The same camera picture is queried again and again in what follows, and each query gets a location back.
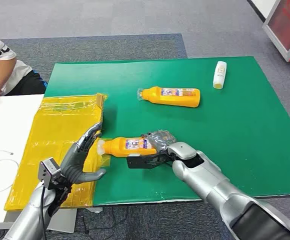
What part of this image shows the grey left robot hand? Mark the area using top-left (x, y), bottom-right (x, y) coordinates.
top-left (59, 121), bottom-right (107, 187)

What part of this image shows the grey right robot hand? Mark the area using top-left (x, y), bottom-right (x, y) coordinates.
top-left (140, 129), bottom-right (177, 157)

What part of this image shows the orange bottle with printed label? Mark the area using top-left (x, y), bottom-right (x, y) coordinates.
top-left (96, 136), bottom-right (158, 159)
top-left (137, 86), bottom-right (201, 109)

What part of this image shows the small white bottle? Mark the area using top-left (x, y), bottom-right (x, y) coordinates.
top-left (212, 60), bottom-right (227, 90)

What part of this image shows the green table mat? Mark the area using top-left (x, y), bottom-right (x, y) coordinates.
top-left (44, 56), bottom-right (290, 207)

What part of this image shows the yellow film-wrapped cardboard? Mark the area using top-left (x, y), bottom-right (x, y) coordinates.
top-left (4, 93), bottom-right (111, 212)

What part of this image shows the person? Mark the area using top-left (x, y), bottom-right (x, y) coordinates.
top-left (0, 29), bottom-right (48, 109)

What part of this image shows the white table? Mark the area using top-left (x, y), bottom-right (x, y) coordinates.
top-left (0, 94), bottom-right (103, 234)

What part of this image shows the red and white cabinet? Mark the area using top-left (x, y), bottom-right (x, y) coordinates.
top-left (261, 0), bottom-right (290, 63)

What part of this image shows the right wrist camera on black bracket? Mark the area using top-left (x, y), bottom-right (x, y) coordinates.
top-left (126, 152), bottom-right (176, 170)

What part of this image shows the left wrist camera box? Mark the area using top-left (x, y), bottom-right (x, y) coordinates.
top-left (37, 157), bottom-right (62, 191)

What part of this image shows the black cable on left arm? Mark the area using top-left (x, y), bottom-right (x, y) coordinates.
top-left (39, 183), bottom-right (48, 240)

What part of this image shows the white cable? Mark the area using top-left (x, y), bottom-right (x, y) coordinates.
top-left (0, 149), bottom-right (20, 197)

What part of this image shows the black floor cable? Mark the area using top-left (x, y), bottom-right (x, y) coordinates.
top-left (80, 205), bottom-right (129, 235)

